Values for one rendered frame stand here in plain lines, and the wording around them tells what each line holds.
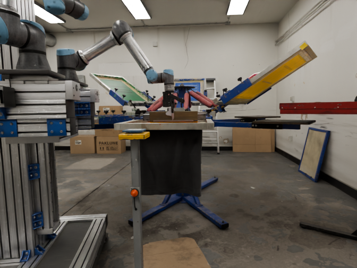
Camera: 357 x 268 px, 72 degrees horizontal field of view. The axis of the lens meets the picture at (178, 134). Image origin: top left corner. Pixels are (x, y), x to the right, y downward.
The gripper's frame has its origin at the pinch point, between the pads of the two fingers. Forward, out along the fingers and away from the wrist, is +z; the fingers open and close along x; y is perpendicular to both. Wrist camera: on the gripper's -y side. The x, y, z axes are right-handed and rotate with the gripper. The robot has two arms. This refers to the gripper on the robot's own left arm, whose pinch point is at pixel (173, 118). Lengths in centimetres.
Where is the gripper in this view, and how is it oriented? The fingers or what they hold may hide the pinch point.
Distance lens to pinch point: 183.5
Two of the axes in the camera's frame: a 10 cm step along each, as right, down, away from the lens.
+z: 0.5, 9.9, 1.1
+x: -0.9, 1.2, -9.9
